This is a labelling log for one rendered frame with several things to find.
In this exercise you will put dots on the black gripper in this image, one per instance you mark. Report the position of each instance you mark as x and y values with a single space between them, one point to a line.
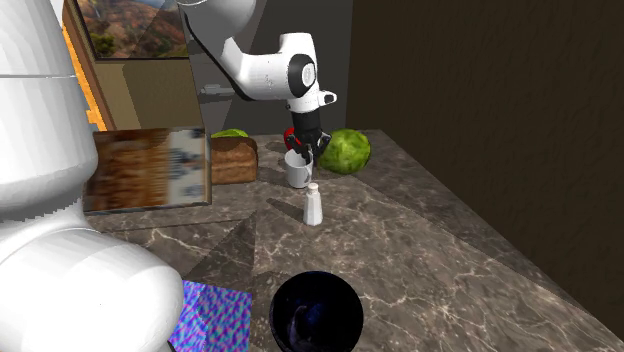
307 124

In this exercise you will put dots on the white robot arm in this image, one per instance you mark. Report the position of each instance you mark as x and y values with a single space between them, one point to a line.
44 146

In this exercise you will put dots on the red round fruit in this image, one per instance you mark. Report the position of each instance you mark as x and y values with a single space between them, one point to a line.
289 133

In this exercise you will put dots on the white mug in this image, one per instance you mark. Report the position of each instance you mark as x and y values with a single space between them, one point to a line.
297 171

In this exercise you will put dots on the green cabbage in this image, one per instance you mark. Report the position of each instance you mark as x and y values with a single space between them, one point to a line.
347 151

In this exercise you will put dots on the white salt shaker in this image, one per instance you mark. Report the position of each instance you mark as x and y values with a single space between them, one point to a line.
312 207

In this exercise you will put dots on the brown bread loaf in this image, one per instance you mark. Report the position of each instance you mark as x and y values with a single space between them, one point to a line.
234 161

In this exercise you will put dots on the green leafy vegetable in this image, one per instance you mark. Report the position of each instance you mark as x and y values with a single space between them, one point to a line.
230 133

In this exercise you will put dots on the brown patterned box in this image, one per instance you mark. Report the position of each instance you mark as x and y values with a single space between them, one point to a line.
141 168

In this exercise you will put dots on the black bowl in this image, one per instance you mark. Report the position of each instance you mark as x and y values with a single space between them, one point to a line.
317 312

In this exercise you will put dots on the purple blue patterned robot stand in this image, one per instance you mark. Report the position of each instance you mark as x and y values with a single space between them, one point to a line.
217 319

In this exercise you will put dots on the window with wooden frame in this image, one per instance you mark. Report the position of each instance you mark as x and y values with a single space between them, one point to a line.
131 29

